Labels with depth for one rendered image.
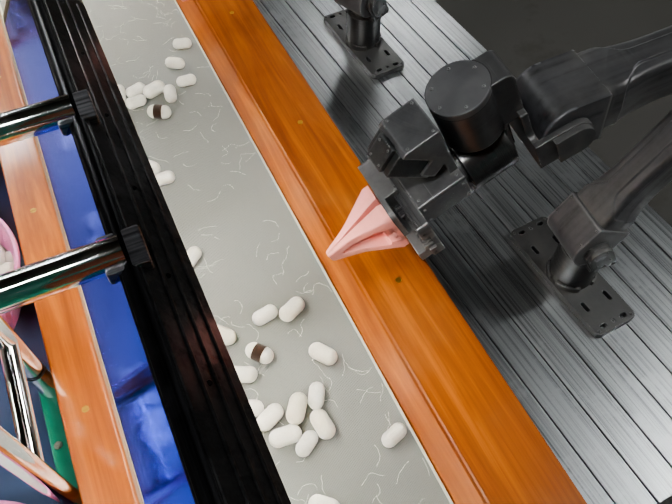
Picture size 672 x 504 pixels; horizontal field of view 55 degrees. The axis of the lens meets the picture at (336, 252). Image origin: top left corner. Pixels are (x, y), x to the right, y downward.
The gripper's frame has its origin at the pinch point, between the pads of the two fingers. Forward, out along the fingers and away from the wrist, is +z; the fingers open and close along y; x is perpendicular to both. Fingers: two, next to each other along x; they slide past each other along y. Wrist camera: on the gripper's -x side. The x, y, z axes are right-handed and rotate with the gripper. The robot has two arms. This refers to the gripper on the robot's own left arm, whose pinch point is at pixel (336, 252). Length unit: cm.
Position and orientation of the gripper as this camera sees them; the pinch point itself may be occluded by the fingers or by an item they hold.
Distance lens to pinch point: 64.4
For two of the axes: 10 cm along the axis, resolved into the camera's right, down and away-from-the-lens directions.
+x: 3.8, 3.3, 8.6
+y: 4.4, 7.5, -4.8
